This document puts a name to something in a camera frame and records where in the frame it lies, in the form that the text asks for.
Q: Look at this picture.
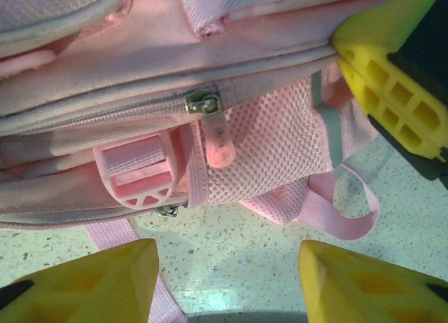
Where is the pink student backpack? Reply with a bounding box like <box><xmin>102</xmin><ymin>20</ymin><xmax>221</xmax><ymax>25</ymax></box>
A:
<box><xmin>0</xmin><ymin>0</ymin><xmax>417</xmax><ymax>323</ymax></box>

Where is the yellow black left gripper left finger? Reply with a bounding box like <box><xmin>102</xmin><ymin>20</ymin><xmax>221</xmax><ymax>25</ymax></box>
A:
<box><xmin>0</xmin><ymin>238</ymin><xmax>160</xmax><ymax>323</ymax></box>

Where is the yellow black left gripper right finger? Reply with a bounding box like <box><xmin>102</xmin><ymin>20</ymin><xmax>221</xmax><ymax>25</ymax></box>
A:
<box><xmin>300</xmin><ymin>240</ymin><xmax>448</xmax><ymax>323</ymax></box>

